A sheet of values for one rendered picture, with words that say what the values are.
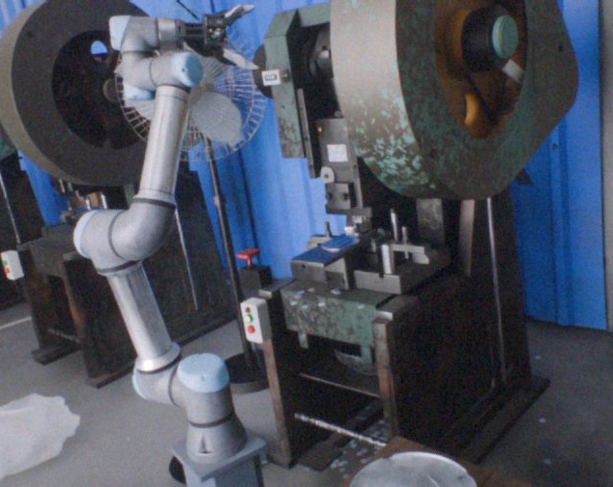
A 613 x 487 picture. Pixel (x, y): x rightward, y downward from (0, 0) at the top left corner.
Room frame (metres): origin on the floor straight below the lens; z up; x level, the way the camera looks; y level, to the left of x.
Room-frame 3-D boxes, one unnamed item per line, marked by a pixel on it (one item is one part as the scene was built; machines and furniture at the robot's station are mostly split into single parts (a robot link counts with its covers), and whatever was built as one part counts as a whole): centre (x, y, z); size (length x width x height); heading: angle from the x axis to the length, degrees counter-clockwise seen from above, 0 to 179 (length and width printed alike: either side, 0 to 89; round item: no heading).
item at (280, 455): (2.39, -0.08, 0.45); 0.92 x 0.12 x 0.90; 137
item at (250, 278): (2.15, 0.20, 0.62); 0.10 x 0.06 x 0.20; 47
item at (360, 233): (2.10, -0.18, 0.76); 0.15 x 0.09 x 0.05; 47
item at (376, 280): (2.10, -0.18, 0.68); 0.45 x 0.30 x 0.06; 47
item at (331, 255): (1.98, -0.06, 0.72); 0.25 x 0.14 x 0.14; 137
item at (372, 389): (2.11, -0.19, 0.31); 0.43 x 0.42 x 0.01; 47
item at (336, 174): (2.07, -0.15, 1.04); 0.17 x 0.15 x 0.30; 137
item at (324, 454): (2.00, -0.09, 0.14); 0.59 x 0.10 x 0.05; 137
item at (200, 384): (1.51, 0.32, 0.62); 0.13 x 0.12 x 0.14; 55
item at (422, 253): (1.99, -0.30, 0.76); 0.17 x 0.06 x 0.10; 47
